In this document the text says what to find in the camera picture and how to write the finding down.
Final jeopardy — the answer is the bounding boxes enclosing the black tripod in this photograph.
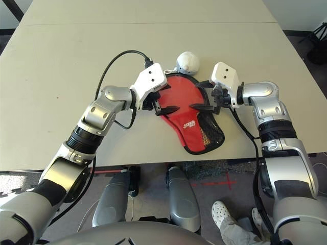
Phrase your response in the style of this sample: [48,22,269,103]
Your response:
[298,21,327,64]

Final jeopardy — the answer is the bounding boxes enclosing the light speckled puzzle mat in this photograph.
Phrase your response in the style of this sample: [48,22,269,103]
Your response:
[0,170,41,197]

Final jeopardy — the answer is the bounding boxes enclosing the grey robot right leg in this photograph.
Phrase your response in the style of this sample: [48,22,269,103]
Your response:
[167,165,201,233]

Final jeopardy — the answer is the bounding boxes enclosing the grey robot torso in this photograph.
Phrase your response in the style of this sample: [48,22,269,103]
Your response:
[51,220,223,245]

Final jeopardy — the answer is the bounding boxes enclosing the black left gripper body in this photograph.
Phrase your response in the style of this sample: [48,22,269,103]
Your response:
[142,88,167,117]

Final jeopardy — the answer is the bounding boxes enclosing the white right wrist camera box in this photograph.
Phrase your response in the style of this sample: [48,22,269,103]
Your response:
[209,62,241,109]

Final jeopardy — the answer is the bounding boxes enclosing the grey robot left leg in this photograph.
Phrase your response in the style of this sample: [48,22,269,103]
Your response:
[91,169,128,228]

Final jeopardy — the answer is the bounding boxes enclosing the white perforated clog shoe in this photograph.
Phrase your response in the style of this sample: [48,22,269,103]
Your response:
[251,207,266,230]
[211,200,235,230]

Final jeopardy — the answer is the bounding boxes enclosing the grey robot leg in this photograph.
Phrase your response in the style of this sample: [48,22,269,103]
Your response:
[91,169,128,228]
[167,165,201,233]

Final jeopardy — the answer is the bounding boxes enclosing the white grey plush keychain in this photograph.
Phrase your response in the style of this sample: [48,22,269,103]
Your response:
[163,52,200,75]

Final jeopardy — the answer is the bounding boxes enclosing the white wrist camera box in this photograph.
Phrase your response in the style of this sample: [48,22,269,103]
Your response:
[129,62,169,111]
[209,62,241,109]

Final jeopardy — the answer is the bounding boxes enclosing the black diagonal frame beam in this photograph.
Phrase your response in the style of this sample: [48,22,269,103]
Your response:
[1,0,21,26]

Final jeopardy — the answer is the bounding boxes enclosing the red black paddle case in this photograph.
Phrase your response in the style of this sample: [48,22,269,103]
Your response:
[154,72,226,155]

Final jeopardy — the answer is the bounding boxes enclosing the beige trouser leg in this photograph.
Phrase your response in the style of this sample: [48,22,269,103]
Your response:
[219,216,271,245]

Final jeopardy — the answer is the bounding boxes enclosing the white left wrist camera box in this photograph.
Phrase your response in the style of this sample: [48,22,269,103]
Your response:
[129,62,169,111]

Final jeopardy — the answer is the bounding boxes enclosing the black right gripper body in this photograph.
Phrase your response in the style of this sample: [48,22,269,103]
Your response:
[211,85,230,115]

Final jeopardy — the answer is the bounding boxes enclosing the red floor tape line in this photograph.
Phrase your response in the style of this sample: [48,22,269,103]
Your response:
[94,167,128,177]

